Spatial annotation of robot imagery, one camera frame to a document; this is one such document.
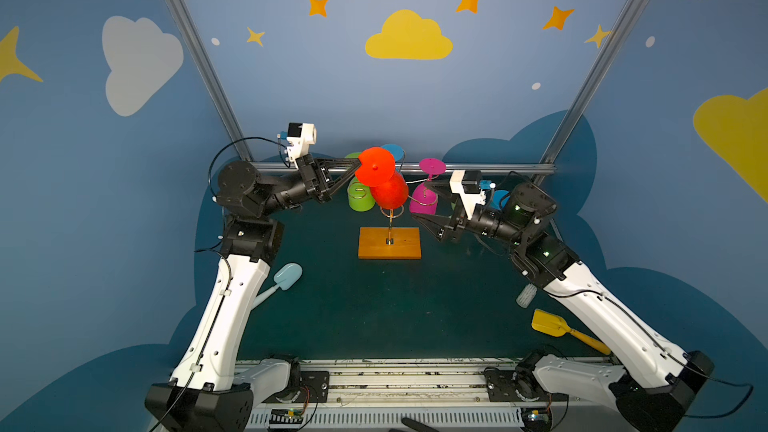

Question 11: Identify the blue wine glass front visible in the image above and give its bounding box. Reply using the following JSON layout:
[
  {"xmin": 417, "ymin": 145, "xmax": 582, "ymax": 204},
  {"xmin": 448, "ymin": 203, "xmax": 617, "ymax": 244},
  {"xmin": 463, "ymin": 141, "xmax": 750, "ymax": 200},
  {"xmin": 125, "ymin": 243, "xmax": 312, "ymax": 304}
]
[{"xmin": 490, "ymin": 189, "xmax": 510, "ymax": 210}]

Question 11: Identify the blue wine glass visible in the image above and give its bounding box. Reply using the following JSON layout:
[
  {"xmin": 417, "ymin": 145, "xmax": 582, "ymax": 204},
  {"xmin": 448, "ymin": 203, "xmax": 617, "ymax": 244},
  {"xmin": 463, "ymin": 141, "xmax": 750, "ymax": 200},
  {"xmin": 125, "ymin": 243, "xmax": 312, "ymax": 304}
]
[
  {"xmin": 381, "ymin": 143, "xmax": 405, "ymax": 163},
  {"xmin": 490, "ymin": 189, "xmax": 510, "ymax": 210}
]

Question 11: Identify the green wine glass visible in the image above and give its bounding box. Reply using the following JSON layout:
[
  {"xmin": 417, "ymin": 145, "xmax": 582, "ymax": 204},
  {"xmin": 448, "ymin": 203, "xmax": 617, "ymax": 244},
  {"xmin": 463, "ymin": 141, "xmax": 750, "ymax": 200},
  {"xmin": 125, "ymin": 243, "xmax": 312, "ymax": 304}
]
[{"xmin": 347, "ymin": 177, "xmax": 376, "ymax": 212}]

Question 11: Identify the red wine glass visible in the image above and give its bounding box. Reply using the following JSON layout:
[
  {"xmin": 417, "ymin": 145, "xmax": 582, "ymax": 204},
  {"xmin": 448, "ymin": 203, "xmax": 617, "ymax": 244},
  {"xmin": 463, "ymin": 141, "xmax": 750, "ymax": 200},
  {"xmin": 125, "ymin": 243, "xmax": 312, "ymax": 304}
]
[{"xmin": 355, "ymin": 147, "xmax": 409, "ymax": 209}]

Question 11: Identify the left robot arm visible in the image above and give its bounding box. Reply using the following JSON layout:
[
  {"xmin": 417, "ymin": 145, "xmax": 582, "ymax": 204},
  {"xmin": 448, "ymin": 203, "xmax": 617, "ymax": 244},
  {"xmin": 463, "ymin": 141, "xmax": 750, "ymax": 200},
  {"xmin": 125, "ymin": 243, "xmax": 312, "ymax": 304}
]
[{"xmin": 145, "ymin": 154, "xmax": 361, "ymax": 431}]

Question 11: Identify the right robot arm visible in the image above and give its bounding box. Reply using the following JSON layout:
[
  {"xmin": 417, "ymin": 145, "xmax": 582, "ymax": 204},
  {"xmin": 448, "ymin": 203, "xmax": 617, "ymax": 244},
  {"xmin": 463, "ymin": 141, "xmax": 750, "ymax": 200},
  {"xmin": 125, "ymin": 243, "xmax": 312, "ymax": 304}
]
[{"xmin": 414, "ymin": 171, "xmax": 714, "ymax": 431}]

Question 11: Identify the magenta wine glass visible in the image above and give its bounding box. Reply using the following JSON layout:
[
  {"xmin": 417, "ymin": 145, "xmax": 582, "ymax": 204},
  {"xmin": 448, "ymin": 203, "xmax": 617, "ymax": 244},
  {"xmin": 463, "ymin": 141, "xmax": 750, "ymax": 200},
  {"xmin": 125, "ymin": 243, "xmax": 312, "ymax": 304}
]
[{"xmin": 409, "ymin": 158, "xmax": 447, "ymax": 215}]

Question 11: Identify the blue wine glass rear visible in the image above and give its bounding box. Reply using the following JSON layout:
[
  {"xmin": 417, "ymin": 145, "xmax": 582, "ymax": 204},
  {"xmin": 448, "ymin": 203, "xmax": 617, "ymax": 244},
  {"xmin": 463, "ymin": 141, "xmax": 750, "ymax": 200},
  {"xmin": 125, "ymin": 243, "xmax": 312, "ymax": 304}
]
[{"xmin": 381, "ymin": 143, "xmax": 405, "ymax": 163}]

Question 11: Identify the wooden rack base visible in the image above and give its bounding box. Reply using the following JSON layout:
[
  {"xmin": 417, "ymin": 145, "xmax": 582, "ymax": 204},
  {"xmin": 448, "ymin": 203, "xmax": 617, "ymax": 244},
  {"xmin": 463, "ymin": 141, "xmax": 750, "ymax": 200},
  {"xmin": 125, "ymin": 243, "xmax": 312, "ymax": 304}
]
[{"xmin": 358, "ymin": 227, "xmax": 422, "ymax": 260}]

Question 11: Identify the light blue spatula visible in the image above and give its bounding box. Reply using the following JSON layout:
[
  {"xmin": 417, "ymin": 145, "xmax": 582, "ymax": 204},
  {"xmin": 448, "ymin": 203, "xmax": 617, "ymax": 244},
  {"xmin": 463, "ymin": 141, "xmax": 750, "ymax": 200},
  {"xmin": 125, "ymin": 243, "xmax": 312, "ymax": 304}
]
[{"xmin": 251, "ymin": 263, "xmax": 303, "ymax": 309}]

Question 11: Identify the yellow plastic piece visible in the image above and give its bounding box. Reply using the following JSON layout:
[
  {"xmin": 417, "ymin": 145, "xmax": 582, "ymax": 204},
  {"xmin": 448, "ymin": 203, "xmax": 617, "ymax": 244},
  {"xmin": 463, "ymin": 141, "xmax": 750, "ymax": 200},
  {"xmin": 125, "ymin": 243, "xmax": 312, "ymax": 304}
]
[{"xmin": 531, "ymin": 309, "xmax": 612, "ymax": 355}]

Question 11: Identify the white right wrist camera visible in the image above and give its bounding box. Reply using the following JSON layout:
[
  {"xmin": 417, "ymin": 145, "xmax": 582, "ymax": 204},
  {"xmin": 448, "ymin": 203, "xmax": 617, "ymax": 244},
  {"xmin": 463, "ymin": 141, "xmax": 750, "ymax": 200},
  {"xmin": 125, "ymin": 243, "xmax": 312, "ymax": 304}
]
[{"xmin": 449, "ymin": 170, "xmax": 496, "ymax": 219}]

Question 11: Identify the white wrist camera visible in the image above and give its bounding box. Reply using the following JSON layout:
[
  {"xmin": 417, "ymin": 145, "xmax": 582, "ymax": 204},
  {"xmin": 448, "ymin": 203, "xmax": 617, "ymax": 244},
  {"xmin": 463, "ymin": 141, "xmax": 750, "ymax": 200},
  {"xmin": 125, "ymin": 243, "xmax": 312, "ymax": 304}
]
[
  {"xmin": 449, "ymin": 170, "xmax": 496, "ymax": 219},
  {"xmin": 278, "ymin": 122, "xmax": 317, "ymax": 169}
]

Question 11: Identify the gold wire glass rack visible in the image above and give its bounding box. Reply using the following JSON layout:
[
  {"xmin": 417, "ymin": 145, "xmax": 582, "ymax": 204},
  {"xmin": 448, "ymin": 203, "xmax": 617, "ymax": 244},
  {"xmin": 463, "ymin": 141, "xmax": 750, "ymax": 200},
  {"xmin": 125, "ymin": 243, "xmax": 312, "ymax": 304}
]
[{"xmin": 371, "ymin": 165, "xmax": 412, "ymax": 228}]

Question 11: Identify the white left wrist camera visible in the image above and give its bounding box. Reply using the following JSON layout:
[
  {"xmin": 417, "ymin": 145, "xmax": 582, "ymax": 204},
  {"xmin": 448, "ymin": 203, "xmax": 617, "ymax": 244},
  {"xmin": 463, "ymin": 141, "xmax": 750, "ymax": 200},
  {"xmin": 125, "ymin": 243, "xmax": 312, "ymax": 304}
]
[{"xmin": 278, "ymin": 122, "xmax": 317, "ymax": 169}]

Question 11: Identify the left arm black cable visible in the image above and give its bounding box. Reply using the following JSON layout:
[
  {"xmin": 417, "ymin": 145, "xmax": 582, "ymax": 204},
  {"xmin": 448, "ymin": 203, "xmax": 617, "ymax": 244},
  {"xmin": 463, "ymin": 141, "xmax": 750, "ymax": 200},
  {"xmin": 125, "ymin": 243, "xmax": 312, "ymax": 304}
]
[{"xmin": 206, "ymin": 136, "xmax": 292, "ymax": 199}]

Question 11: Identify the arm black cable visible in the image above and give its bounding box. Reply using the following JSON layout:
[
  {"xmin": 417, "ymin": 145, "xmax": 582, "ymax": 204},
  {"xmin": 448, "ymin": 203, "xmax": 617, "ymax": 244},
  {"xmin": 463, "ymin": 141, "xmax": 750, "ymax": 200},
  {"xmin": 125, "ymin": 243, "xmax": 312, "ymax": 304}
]
[
  {"xmin": 206, "ymin": 136, "xmax": 292, "ymax": 199},
  {"xmin": 542, "ymin": 287, "xmax": 755, "ymax": 420}
]

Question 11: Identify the aluminium frame rail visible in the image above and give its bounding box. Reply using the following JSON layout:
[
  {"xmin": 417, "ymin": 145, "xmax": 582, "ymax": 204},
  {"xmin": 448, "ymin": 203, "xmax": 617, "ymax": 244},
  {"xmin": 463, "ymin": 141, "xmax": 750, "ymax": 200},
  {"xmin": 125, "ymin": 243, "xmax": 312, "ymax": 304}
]
[{"xmin": 248, "ymin": 160, "xmax": 556, "ymax": 176}]

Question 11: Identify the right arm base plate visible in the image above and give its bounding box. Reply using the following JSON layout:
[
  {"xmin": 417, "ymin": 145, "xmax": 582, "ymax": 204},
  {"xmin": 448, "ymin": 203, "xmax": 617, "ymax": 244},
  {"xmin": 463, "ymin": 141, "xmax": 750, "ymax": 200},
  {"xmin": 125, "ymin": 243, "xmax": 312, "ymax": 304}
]
[{"xmin": 482, "ymin": 367, "xmax": 569, "ymax": 403}]

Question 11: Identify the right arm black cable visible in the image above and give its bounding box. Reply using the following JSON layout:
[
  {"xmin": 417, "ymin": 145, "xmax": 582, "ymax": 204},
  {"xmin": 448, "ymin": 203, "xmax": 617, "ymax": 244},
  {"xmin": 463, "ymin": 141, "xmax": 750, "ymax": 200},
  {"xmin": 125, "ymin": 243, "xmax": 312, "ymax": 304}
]
[{"xmin": 542, "ymin": 287, "xmax": 755, "ymax": 420}]

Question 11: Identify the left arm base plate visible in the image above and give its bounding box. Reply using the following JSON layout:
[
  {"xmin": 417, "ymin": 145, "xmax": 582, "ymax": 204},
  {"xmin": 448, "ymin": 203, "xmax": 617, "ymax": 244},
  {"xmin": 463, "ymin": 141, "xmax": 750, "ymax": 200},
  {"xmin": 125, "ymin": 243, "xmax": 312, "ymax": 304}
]
[{"xmin": 265, "ymin": 371, "xmax": 330, "ymax": 404}]

